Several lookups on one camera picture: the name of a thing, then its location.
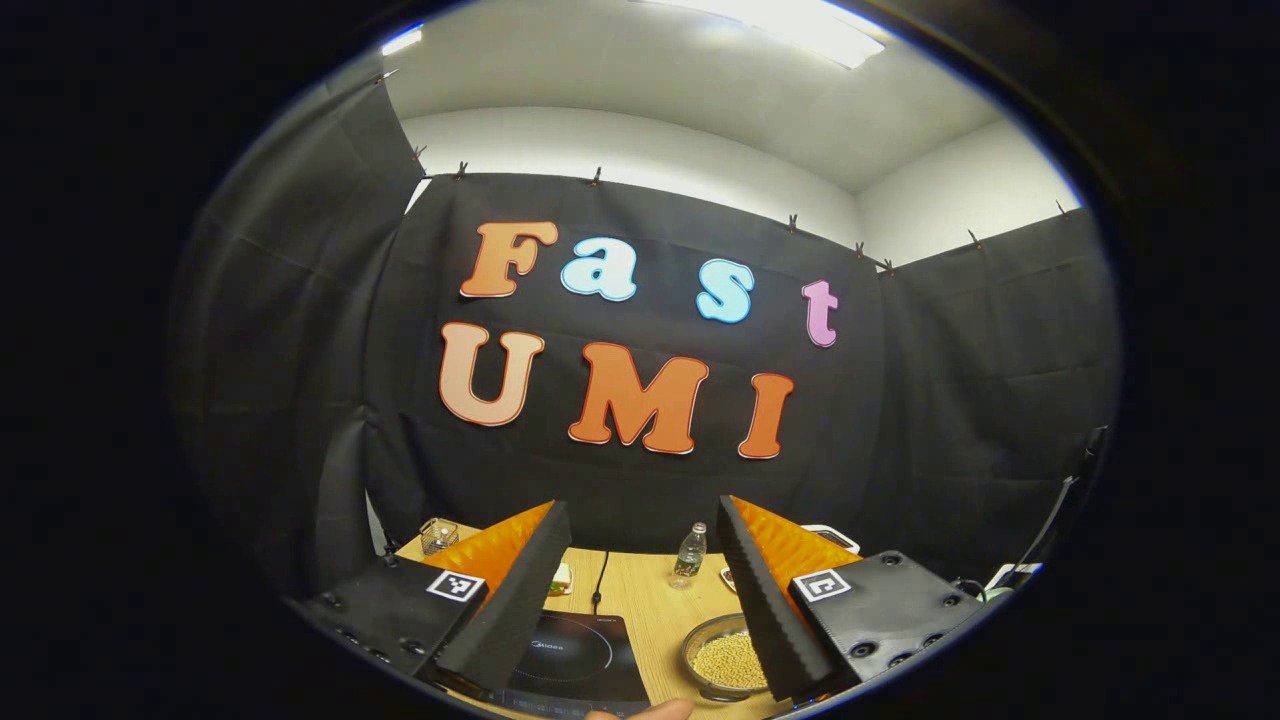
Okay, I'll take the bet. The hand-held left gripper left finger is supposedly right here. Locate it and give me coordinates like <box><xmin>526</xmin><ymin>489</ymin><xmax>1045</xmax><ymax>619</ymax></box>
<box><xmin>290</xmin><ymin>500</ymin><xmax>573</xmax><ymax>701</ymax></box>

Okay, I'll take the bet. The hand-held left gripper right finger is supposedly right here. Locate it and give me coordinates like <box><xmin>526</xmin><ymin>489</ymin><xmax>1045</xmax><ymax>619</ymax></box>
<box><xmin>716</xmin><ymin>494</ymin><xmax>986</xmax><ymax>703</ymax></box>

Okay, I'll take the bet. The pile of yellow soybeans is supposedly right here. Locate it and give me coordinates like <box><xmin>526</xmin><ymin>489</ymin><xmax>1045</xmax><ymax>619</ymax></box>
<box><xmin>693</xmin><ymin>630</ymin><xmax>769</xmax><ymax>691</ymax></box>

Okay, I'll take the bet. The steel pot with black handles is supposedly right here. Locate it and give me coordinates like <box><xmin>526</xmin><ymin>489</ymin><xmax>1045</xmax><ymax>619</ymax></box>
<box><xmin>681</xmin><ymin>613</ymin><xmax>776</xmax><ymax>703</ymax></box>

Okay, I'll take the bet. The black induction cooktop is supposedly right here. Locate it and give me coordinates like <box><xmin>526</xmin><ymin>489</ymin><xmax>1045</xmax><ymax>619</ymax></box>
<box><xmin>500</xmin><ymin>610</ymin><xmax>653</xmax><ymax>717</ymax></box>

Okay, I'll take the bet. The clear plastic water bottle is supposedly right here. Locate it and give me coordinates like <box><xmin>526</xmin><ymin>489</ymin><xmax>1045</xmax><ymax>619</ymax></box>
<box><xmin>670</xmin><ymin>521</ymin><xmax>709</xmax><ymax>591</ymax></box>

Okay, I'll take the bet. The white toaster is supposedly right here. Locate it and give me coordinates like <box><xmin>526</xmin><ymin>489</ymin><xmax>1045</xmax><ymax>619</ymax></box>
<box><xmin>800</xmin><ymin>523</ymin><xmax>861</xmax><ymax>556</ymax></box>

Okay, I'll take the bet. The row of black cloth clips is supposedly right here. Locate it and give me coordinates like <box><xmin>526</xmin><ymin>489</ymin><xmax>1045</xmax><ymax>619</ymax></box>
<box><xmin>385</xmin><ymin>65</ymin><xmax>1076</xmax><ymax>276</ymax></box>

